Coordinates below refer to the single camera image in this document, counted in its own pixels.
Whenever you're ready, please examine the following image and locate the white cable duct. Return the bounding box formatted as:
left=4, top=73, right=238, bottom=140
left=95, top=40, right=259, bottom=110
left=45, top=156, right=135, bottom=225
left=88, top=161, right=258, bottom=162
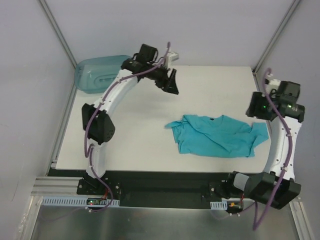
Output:
left=210, top=200, right=228, bottom=211
left=42, top=196, right=120, bottom=208

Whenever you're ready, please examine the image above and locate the left white cable duct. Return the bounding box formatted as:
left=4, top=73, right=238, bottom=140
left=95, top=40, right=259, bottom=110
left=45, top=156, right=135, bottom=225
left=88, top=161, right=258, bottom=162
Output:
left=42, top=196, right=120, bottom=208

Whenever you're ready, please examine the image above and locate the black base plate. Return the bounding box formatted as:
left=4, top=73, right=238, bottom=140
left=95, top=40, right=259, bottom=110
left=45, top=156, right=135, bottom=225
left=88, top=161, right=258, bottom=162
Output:
left=76, top=171, right=229, bottom=209

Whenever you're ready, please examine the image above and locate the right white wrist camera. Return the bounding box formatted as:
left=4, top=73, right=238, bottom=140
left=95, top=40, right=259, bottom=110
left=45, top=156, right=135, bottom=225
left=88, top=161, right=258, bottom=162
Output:
left=265, top=77, right=281, bottom=93

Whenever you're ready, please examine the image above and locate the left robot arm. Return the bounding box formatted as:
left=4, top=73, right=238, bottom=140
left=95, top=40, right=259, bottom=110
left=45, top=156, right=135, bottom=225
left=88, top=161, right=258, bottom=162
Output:
left=81, top=43, right=179, bottom=195

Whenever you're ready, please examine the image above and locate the translucent blue plastic bin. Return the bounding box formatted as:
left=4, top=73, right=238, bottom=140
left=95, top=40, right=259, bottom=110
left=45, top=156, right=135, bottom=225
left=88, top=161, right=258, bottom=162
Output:
left=74, top=55, right=130, bottom=94

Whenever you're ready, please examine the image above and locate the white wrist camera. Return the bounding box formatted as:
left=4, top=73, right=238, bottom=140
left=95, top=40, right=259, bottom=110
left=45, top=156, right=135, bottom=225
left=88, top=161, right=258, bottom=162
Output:
left=265, top=77, right=281, bottom=93
left=163, top=51, right=180, bottom=69

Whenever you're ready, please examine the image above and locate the left aluminium frame post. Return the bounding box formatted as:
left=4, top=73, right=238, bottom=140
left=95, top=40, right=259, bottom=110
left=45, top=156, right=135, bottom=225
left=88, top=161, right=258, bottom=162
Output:
left=38, top=0, right=77, bottom=69

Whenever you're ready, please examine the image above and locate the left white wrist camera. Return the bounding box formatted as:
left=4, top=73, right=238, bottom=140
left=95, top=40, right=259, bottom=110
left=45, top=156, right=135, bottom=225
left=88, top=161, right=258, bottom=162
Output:
left=163, top=51, right=180, bottom=69

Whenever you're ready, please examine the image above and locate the right aluminium frame post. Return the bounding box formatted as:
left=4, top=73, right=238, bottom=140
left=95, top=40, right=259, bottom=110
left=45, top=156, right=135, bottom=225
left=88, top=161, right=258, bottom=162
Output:
left=252, top=0, right=303, bottom=76

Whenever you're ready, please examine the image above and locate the teal t shirt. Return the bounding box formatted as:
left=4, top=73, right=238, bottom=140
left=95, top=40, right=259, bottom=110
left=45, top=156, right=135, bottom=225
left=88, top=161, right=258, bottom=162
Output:
left=164, top=114, right=269, bottom=158

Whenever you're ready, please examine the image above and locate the aluminium frame post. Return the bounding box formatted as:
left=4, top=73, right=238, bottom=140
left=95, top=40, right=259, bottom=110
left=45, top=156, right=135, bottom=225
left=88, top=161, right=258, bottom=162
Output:
left=252, top=0, right=303, bottom=76
left=38, top=0, right=77, bottom=69

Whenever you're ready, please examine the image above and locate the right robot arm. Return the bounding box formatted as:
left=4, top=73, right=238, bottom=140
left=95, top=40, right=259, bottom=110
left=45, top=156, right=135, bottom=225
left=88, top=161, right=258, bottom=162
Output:
left=223, top=76, right=305, bottom=210

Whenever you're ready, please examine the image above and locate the right white cable duct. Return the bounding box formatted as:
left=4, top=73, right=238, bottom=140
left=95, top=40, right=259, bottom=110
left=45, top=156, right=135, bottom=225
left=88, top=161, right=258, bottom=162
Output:
left=210, top=200, right=228, bottom=211

